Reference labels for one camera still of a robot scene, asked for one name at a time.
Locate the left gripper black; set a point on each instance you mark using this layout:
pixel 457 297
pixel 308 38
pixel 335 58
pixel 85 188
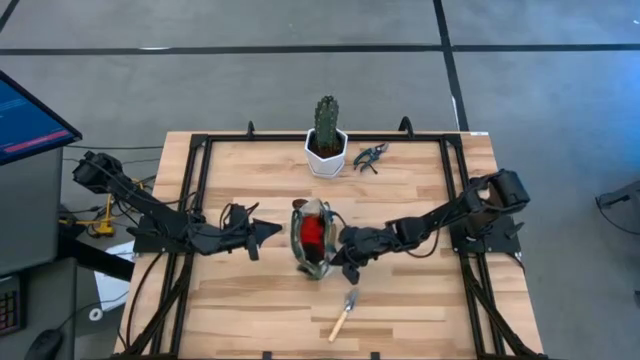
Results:
pixel 232 235

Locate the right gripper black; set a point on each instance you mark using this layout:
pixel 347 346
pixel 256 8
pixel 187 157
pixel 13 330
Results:
pixel 367 240

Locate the beige green-trimmed gardening bag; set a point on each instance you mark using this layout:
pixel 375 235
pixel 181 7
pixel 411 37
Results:
pixel 315 272

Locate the red gardening glove black cuff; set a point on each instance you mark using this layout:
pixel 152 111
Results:
pixel 312 232

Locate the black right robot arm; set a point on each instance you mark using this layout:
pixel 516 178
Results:
pixel 440 216

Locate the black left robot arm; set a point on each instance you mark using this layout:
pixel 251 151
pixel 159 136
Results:
pixel 140 201

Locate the white faceted plant pot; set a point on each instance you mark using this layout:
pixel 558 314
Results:
pixel 325 165

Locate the small dark green pruners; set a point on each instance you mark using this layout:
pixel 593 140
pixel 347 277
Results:
pixel 370 155

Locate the green cactus plant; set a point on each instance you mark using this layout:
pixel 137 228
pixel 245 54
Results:
pixel 326 125

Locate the yellow clamp tool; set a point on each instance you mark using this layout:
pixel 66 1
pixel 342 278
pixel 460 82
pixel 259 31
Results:
pixel 103 227

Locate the black stand base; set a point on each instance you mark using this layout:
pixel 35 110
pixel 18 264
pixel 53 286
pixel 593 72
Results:
pixel 100 262

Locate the white sticker label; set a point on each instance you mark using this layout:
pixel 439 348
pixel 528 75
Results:
pixel 479 133

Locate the white tape roll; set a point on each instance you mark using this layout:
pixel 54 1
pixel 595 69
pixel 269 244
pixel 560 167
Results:
pixel 91 314

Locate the black computer mouse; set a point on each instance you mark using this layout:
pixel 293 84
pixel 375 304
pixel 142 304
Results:
pixel 45 345

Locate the blue-screen monitor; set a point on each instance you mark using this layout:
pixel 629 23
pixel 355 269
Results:
pixel 25 125

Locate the black keyboard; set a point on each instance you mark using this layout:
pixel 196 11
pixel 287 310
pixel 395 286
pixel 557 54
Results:
pixel 10 305

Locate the grey metal stand leg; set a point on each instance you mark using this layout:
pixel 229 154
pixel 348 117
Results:
pixel 625 195

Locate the black metal table frame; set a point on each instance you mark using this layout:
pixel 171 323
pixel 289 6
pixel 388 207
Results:
pixel 275 137

